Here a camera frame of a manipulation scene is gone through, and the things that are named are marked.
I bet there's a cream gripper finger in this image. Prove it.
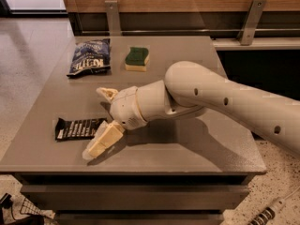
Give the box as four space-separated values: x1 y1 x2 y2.
82 121 125 159
96 87 118 103

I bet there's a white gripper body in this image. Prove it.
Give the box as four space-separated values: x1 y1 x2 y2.
110 86 147 130

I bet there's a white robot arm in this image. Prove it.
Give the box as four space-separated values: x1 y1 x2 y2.
82 61 300 160

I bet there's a black rxbar chocolate wrapper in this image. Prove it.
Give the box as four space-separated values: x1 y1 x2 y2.
54 118 105 142

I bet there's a blue kettle chips bag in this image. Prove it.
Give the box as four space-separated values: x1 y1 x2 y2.
67 38 111 78

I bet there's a green and yellow sponge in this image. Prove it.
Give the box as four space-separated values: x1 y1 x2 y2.
125 47 149 72

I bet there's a white power strip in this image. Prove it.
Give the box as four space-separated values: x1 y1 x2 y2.
248 187 300 225

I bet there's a left metal bracket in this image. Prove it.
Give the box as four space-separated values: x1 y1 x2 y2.
105 0 122 36

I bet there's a metal bracket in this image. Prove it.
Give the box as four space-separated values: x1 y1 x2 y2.
105 0 122 36
238 0 267 46

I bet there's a black wire object on floor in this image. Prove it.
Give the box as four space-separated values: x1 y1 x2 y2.
0 192 48 225

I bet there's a right metal bracket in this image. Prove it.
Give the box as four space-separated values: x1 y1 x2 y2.
238 0 267 46

